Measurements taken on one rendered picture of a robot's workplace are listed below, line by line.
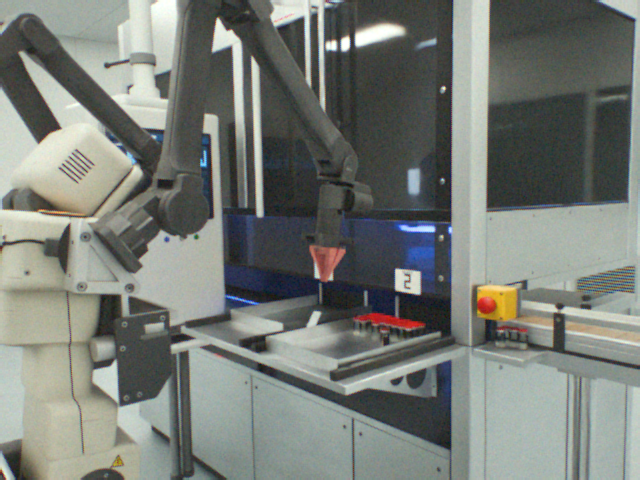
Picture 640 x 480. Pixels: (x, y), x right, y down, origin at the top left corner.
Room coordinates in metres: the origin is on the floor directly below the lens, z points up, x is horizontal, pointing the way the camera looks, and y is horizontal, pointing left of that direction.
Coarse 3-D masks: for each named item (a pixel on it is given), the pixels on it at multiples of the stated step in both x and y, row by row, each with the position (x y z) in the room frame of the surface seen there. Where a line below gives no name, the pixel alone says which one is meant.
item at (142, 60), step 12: (132, 0) 1.91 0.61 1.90; (144, 0) 1.92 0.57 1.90; (132, 12) 1.91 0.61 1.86; (144, 12) 1.92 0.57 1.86; (132, 24) 1.92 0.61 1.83; (144, 24) 1.92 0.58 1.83; (132, 36) 1.92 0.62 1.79; (144, 36) 1.92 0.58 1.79; (132, 48) 1.92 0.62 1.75; (144, 48) 1.91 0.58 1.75; (132, 60) 1.91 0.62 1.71; (144, 60) 1.91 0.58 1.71; (144, 72) 1.91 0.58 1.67; (144, 84) 1.91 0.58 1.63; (144, 96) 1.90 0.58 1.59; (156, 96) 1.93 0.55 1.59
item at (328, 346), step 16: (352, 320) 1.49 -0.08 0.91; (272, 336) 1.32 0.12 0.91; (288, 336) 1.35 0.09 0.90; (304, 336) 1.38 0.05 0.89; (320, 336) 1.42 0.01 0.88; (336, 336) 1.42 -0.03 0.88; (352, 336) 1.42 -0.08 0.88; (368, 336) 1.42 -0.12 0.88; (432, 336) 1.31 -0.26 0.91; (272, 352) 1.29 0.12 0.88; (288, 352) 1.24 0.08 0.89; (304, 352) 1.20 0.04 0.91; (320, 352) 1.28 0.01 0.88; (336, 352) 1.28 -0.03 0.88; (352, 352) 1.28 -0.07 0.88; (368, 352) 1.17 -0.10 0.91; (384, 352) 1.20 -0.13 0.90; (320, 368) 1.15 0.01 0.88; (336, 368) 1.11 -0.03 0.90
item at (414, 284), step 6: (396, 270) 1.48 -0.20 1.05; (402, 270) 1.46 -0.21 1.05; (408, 270) 1.45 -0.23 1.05; (396, 276) 1.48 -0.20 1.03; (402, 276) 1.46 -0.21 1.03; (408, 276) 1.45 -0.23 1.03; (414, 276) 1.43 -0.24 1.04; (396, 282) 1.48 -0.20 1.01; (402, 282) 1.46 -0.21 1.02; (408, 282) 1.45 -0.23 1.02; (414, 282) 1.43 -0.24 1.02; (396, 288) 1.48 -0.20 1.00; (402, 288) 1.46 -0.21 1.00; (414, 288) 1.43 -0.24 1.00
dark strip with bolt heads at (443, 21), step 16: (448, 0) 1.36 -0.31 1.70; (448, 16) 1.36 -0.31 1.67; (448, 32) 1.36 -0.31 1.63; (448, 48) 1.36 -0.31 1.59; (448, 64) 1.36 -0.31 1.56; (448, 80) 1.36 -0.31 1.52; (448, 96) 1.36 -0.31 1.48; (448, 112) 1.36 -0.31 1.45; (448, 128) 1.36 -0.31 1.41; (448, 144) 1.36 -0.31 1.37; (448, 160) 1.36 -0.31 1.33; (448, 176) 1.36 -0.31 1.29; (448, 192) 1.36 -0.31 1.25
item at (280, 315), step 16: (256, 304) 1.70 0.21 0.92; (272, 304) 1.73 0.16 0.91; (288, 304) 1.78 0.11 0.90; (304, 304) 1.82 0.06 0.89; (320, 304) 1.84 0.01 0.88; (240, 320) 1.60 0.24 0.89; (256, 320) 1.54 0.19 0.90; (272, 320) 1.48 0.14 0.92; (288, 320) 1.62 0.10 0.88; (304, 320) 1.49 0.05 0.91; (320, 320) 1.53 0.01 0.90
